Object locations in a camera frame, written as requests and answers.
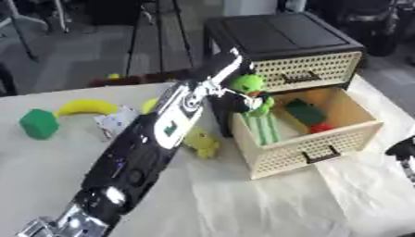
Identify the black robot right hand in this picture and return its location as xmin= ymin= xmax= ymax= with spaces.
xmin=384 ymin=136 xmax=415 ymax=187

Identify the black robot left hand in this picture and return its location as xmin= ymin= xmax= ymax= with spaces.
xmin=184 ymin=48 xmax=274 ymax=114

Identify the green soft toy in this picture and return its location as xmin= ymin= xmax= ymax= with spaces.
xmin=228 ymin=73 xmax=278 ymax=119

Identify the pale open drawer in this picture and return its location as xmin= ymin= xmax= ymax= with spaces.
xmin=230 ymin=85 xmax=386 ymax=181

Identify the pale closed drawer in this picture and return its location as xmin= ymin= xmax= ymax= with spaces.
xmin=249 ymin=51 xmax=365 ymax=94

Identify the green striped white item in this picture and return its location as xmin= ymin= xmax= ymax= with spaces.
xmin=241 ymin=111 xmax=283 ymax=146

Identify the yellow soft toy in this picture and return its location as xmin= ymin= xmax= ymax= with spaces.
xmin=182 ymin=126 xmax=222 ymax=160

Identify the dark green block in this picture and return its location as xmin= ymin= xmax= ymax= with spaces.
xmin=283 ymin=98 xmax=328 ymax=127

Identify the yellow round toy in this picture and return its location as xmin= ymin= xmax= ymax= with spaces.
xmin=139 ymin=97 xmax=162 ymax=115

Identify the red toy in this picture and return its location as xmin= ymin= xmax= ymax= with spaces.
xmin=308 ymin=122 xmax=337 ymax=134

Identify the black cabinet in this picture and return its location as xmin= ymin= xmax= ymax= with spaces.
xmin=202 ymin=11 xmax=369 ymax=138

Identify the black tripod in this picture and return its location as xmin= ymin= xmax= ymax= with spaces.
xmin=123 ymin=0 xmax=196 ymax=76

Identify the dark red object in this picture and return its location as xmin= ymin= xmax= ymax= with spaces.
xmin=87 ymin=71 xmax=192 ymax=88

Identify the black bag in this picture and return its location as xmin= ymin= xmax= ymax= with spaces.
xmin=318 ymin=0 xmax=415 ymax=57

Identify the yellow toy banana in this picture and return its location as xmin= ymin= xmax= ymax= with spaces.
xmin=52 ymin=98 xmax=120 ymax=119

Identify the chair with metal legs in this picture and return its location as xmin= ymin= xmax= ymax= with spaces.
xmin=0 ymin=0 xmax=73 ymax=63

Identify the black closed drawer handle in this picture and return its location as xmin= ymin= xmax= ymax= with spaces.
xmin=279 ymin=70 xmax=323 ymax=84

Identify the black open drawer handle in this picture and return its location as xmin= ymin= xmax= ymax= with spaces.
xmin=299 ymin=144 xmax=343 ymax=165

